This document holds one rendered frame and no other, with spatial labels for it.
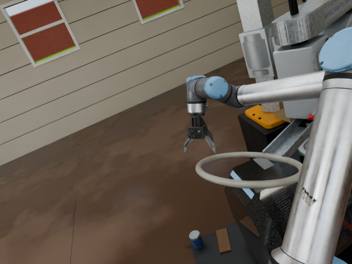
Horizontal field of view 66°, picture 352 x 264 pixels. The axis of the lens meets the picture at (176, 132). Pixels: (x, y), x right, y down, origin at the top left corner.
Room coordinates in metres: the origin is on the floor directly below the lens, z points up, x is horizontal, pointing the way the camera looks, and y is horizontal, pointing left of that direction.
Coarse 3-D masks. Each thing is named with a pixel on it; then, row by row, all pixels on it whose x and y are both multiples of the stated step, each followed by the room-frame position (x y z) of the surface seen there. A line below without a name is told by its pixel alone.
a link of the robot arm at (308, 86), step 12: (312, 72) 0.81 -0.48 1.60; (324, 72) 0.76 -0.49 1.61; (252, 84) 1.03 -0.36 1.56; (264, 84) 0.96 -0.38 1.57; (276, 84) 0.90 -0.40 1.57; (288, 84) 0.85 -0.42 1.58; (300, 84) 0.81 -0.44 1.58; (312, 84) 0.77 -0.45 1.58; (240, 96) 1.05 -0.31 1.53; (252, 96) 0.99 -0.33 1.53; (264, 96) 0.94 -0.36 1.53; (276, 96) 0.89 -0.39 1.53; (288, 96) 0.85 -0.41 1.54; (300, 96) 0.81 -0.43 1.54; (312, 96) 0.78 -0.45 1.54; (240, 108) 1.11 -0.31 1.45
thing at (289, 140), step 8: (296, 120) 1.41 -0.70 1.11; (288, 128) 1.35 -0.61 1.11; (296, 128) 1.38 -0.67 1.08; (304, 128) 1.34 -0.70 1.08; (280, 136) 1.30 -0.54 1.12; (288, 136) 1.33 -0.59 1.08; (296, 136) 1.29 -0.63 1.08; (304, 136) 1.23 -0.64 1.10; (272, 144) 1.25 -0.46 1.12; (280, 144) 1.28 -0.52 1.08; (288, 144) 1.25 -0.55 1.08; (296, 144) 1.18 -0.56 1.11; (264, 152) 1.20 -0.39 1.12; (272, 152) 1.23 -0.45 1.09; (280, 152) 1.20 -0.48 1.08; (288, 152) 1.13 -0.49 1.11
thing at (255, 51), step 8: (256, 40) 2.20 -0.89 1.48; (264, 40) 2.17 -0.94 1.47; (272, 40) 2.15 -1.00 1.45; (248, 48) 2.26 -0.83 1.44; (256, 48) 2.20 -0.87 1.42; (264, 48) 2.17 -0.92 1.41; (272, 48) 2.16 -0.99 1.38; (248, 56) 2.28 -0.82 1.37; (256, 56) 2.21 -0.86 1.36; (264, 56) 2.18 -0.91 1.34; (272, 56) 2.16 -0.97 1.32; (248, 64) 2.32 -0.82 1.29; (256, 64) 2.23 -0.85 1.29; (264, 64) 2.18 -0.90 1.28
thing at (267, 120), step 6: (252, 108) 2.53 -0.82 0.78; (258, 108) 2.47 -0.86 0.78; (246, 114) 2.49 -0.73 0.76; (252, 114) 2.38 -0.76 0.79; (258, 114) 2.35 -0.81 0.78; (264, 114) 2.30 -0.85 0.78; (270, 114) 2.26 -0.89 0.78; (258, 120) 2.23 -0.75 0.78; (264, 120) 2.19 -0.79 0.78; (270, 120) 2.14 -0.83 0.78; (276, 120) 2.10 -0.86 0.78; (282, 120) 2.08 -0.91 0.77; (264, 126) 2.13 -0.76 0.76; (270, 126) 2.07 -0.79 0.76
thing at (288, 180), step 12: (216, 156) 1.24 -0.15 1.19; (228, 156) 1.25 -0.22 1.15; (240, 156) 1.25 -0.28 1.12; (252, 156) 1.23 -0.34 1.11; (264, 156) 1.19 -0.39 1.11; (276, 156) 1.15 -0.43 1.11; (300, 168) 0.93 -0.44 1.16; (216, 180) 0.90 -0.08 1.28; (228, 180) 0.87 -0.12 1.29; (240, 180) 0.85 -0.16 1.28; (276, 180) 0.82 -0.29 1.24; (288, 180) 0.82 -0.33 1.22
